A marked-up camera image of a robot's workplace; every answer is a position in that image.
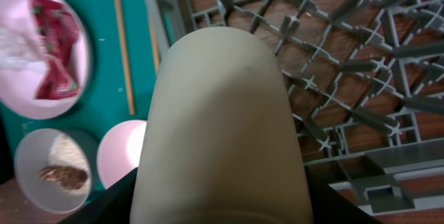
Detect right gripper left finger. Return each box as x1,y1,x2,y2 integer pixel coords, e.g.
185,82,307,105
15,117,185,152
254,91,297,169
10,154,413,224
58,168,138,224

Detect white tissue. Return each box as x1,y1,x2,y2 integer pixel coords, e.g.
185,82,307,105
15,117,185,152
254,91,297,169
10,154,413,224
1,27,47,74

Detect wooden chopstick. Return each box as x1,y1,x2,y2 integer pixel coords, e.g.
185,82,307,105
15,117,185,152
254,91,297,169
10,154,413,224
148,16,160,75
113,0,136,115

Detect teal plastic tray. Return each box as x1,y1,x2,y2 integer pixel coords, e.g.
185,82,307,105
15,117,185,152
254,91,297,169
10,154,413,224
0,0,174,204

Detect pink bowl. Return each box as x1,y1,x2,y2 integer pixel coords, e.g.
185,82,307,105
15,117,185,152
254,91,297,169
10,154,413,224
96,120,146,189

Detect right wooden chopstick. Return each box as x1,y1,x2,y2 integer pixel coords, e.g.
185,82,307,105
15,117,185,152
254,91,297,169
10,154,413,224
148,16,160,75

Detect pink round plate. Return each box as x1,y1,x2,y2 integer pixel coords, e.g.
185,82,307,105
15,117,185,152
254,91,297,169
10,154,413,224
1,0,93,120

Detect left wooden chopstick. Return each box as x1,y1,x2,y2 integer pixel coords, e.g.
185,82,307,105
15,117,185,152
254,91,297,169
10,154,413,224
113,0,136,115

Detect rice and food scraps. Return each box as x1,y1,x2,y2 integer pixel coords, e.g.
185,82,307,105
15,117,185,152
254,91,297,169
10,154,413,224
39,135,92,195

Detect beige ceramic cup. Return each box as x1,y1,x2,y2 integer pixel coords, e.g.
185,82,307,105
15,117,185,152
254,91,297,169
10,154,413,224
130,27,314,224

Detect red snack wrapper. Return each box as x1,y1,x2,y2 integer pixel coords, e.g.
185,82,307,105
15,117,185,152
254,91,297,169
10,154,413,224
28,0,80,100

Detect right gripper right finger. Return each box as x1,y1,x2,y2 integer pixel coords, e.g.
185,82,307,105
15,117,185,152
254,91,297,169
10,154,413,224
305,168,382,224

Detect grey bowl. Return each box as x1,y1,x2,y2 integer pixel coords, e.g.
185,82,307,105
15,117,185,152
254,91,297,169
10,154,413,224
14,128,100,214

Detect grey dish rack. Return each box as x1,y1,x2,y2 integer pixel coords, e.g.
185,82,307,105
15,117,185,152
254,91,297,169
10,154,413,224
145,0,443,216

